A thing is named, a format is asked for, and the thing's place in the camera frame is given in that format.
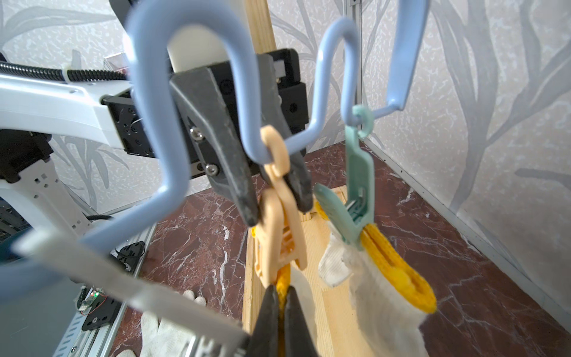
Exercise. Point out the aluminium front rail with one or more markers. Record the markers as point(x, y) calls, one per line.
point(76, 342)

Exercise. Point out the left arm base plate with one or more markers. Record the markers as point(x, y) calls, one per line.
point(105, 309)

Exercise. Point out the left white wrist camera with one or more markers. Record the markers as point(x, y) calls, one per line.
point(194, 47)

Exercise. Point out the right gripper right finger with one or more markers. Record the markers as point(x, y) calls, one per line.
point(296, 336)

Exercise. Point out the wooden hanging rack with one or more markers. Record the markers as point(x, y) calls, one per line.
point(267, 146)

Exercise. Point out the white glove far left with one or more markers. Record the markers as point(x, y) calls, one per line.
point(162, 338)

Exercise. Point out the white glove pile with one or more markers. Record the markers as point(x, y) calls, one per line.
point(281, 328)

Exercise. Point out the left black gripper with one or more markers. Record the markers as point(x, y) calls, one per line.
point(206, 101)

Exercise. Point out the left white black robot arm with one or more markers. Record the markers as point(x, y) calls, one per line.
point(96, 106)

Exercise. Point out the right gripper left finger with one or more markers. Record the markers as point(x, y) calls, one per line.
point(264, 341)

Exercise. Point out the blue clip hanger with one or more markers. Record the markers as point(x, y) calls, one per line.
point(150, 27)

